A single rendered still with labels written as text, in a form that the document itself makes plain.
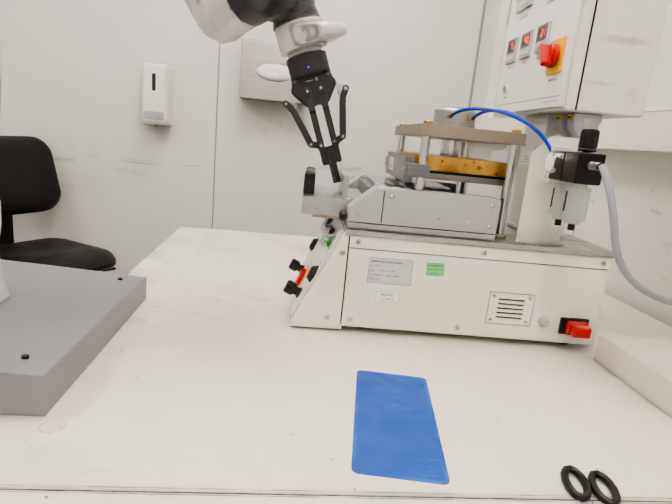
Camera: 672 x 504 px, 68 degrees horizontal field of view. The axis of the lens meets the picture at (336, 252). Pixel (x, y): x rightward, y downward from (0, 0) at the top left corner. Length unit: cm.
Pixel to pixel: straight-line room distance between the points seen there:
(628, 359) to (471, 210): 33
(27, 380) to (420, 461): 43
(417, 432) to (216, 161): 202
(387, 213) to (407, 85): 173
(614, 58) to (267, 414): 74
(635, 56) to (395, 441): 69
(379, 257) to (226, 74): 177
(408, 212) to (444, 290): 15
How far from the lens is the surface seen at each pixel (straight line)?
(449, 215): 85
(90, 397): 68
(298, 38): 94
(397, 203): 83
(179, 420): 62
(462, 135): 87
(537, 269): 91
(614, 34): 94
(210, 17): 96
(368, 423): 63
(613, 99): 94
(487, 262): 88
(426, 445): 61
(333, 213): 87
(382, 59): 251
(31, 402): 65
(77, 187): 266
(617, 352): 92
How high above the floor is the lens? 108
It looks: 13 degrees down
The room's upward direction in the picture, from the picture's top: 6 degrees clockwise
